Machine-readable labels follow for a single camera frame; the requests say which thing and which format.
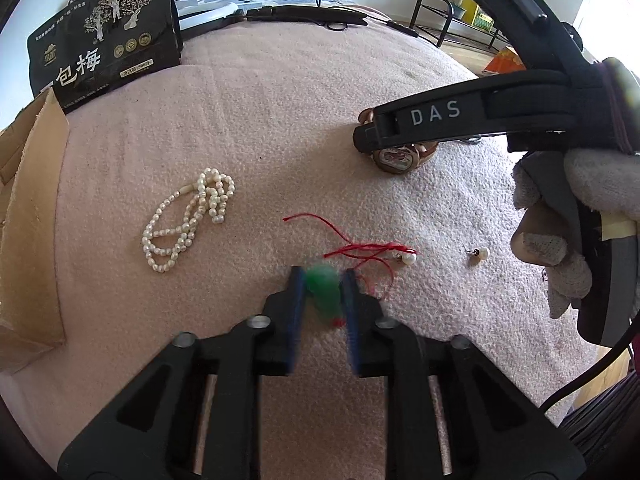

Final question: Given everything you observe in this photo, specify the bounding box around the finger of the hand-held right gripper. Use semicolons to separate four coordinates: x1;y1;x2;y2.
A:
429;0;583;78
353;69;573;155

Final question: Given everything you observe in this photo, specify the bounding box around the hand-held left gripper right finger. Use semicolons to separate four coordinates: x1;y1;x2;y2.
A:
340;267;586;480

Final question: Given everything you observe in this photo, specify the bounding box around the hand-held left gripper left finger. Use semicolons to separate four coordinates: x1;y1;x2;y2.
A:
57;266;306;480

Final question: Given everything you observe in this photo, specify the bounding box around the green jade pendant red cord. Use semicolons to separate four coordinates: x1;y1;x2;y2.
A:
282;213;408;331

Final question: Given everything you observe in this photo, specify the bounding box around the rose gold wristwatch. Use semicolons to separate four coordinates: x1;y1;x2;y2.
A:
359;107;441;175

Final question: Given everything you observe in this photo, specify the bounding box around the person's right hand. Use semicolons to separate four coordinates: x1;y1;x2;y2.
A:
509;150;640;319

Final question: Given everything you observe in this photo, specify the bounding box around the orange packet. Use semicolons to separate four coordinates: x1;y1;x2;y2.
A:
481;46;529;77

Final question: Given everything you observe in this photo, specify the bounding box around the black metal rack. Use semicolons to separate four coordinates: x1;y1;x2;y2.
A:
409;0;512;52

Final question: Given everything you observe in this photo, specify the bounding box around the dark ribbed cloth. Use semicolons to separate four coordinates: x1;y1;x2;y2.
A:
556;372;640;463

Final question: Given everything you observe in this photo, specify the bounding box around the black flat device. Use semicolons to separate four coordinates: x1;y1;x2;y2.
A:
236;5;369;29

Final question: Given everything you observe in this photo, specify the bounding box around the pink fleece blanket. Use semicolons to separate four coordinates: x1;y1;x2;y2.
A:
0;12;636;480

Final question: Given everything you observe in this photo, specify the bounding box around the brown cardboard box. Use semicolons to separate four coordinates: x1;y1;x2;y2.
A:
0;91;70;374

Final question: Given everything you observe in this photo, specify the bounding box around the white flat object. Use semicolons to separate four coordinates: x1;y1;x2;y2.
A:
177;2;247;32

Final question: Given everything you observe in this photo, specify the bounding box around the black tree print bag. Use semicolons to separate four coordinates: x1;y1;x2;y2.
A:
27;0;184;115

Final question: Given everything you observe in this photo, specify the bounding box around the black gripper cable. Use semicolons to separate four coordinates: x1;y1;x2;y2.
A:
541;327;640;411

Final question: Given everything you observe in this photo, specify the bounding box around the white pearl necklace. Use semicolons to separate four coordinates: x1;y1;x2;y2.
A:
141;167;236;274

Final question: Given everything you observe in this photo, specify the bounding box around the thin black cord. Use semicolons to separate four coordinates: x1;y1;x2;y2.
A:
314;0;422;40

